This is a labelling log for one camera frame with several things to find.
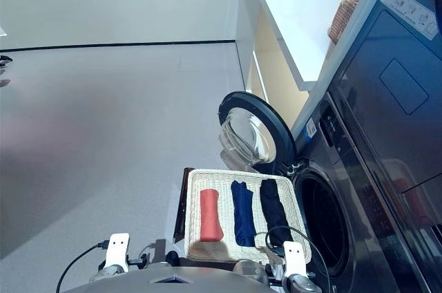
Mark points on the grey washing machine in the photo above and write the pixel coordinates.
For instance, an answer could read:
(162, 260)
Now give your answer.
(380, 82)

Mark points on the white instruction sticker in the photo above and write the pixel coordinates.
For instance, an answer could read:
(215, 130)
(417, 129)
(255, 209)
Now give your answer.
(409, 11)

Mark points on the pale woven laundry basket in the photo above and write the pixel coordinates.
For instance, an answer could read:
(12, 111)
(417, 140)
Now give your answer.
(214, 251)

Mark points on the blue white code sticker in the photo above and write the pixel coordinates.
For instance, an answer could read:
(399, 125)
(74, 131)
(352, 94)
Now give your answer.
(311, 129)

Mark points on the black cloth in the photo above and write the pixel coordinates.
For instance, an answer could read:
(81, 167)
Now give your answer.
(274, 206)

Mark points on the white counter cabinet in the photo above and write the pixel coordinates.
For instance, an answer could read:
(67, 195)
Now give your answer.
(293, 13)

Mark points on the round glass washing machine door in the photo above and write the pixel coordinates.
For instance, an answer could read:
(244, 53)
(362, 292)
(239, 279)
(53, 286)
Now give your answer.
(262, 113)

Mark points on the red cloth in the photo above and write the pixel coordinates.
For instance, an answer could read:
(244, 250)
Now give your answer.
(210, 217)

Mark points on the navy blue cloth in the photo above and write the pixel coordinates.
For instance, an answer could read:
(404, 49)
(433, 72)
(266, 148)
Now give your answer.
(243, 217)

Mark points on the silver robot torso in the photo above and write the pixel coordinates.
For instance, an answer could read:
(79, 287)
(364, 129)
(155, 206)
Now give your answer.
(172, 281)

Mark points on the brown woven basket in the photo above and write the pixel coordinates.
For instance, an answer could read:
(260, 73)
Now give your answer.
(342, 18)

